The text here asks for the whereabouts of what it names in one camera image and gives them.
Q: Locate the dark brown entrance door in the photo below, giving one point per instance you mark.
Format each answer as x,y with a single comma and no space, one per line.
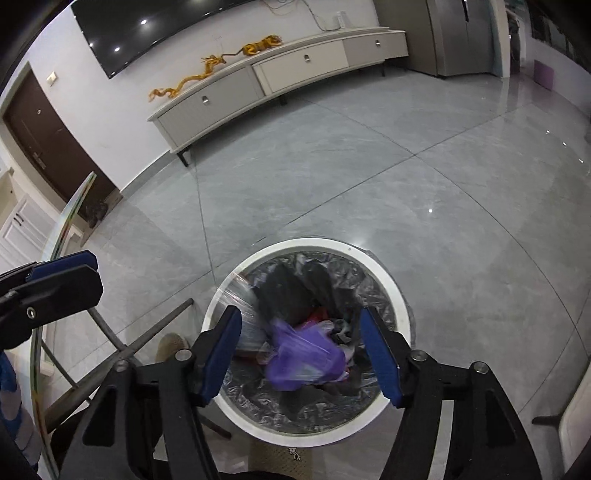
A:
50,147

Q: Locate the beige slipper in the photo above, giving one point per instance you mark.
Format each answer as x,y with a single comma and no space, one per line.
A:
169,345

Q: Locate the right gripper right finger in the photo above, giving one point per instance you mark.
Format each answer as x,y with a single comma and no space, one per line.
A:
388,352

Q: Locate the golden tiger ornament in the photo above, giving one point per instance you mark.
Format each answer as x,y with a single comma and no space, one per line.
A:
267,43

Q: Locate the white grey TV cabinet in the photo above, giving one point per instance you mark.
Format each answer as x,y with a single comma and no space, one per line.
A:
251,82

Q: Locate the golden dragon ornament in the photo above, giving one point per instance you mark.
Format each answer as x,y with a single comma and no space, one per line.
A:
210,63

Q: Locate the pair of dark shoes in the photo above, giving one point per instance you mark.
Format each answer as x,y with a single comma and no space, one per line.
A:
95,213

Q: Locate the white round trash bin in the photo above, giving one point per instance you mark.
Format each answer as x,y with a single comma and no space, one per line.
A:
404,325

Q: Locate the blue white gloved left hand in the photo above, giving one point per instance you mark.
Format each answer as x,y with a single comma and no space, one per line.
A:
15,418

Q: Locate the white lower cabinets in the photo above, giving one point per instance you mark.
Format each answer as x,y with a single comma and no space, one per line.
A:
24,234

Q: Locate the grey refrigerator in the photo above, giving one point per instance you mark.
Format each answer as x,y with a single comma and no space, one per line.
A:
445,38

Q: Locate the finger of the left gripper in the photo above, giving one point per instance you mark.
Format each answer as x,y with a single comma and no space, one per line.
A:
74,260
44,301

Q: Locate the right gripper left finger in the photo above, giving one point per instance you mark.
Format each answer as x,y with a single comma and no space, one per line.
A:
212,354

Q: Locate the white chair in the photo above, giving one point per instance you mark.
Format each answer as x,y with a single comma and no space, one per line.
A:
573,427

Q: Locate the black table leg frame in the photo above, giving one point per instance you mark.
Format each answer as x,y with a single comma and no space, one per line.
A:
80,391

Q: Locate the purple plastic bag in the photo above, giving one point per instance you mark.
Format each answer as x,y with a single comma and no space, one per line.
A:
303,358

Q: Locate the beige wall switch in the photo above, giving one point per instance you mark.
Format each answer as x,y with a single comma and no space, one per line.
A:
51,79

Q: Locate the black wall television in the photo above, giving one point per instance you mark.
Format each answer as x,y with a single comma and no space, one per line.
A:
118,32

